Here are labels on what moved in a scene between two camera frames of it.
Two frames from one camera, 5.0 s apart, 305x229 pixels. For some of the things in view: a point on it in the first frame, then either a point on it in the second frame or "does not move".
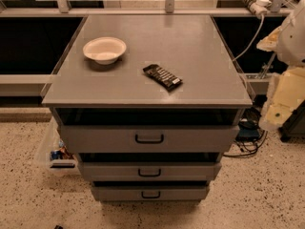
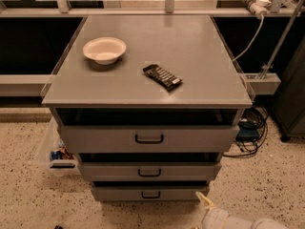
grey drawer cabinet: x=150 y=103 does not move
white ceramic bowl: x=105 y=50 does not move
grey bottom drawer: x=150 y=191 does not move
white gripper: x=293 y=38 → x=213 y=218
